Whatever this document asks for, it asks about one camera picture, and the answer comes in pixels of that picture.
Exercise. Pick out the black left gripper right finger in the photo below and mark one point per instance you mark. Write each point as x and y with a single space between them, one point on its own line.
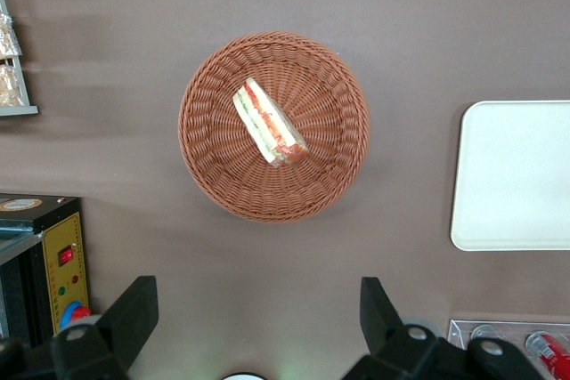
387 340

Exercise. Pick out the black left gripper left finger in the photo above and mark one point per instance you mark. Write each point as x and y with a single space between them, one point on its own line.
116 331

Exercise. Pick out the triangular sandwich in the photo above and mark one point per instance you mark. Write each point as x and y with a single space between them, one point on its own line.
267 119

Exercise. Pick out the round brown wicker basket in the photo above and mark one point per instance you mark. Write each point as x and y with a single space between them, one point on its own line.
311 184

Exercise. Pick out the cream plastic tray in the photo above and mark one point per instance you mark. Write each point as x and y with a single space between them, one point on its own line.
512 175

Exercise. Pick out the clear acrylic can holder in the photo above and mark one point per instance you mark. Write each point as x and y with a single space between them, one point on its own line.
458 331

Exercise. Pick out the silver-topped soda can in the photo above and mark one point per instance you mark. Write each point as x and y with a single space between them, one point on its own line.
485 332

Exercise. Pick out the black oven with yellow panel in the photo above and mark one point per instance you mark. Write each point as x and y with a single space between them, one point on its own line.
67 237

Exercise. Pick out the red soda can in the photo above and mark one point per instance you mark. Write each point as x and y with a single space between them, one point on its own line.
554 351

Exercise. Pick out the grey display shelf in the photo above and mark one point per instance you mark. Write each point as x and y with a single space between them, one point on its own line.
24 95

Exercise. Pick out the clear bag of snacks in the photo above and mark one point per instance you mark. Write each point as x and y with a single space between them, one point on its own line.
8 39
10 86

